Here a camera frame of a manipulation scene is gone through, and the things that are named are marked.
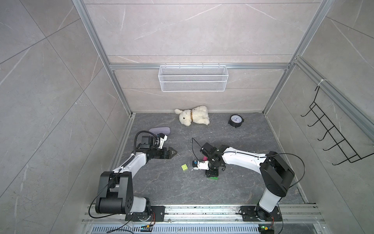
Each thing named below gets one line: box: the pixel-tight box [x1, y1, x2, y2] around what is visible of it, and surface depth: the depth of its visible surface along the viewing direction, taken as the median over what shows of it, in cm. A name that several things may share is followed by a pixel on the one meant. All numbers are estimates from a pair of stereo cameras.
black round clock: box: [227, 114, 245, 129], surface depth 113 cm
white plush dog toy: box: [174, 105, 210, 127], surface depth 110 cm
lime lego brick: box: [180, 163, 189, 172], surface depth 90 cm
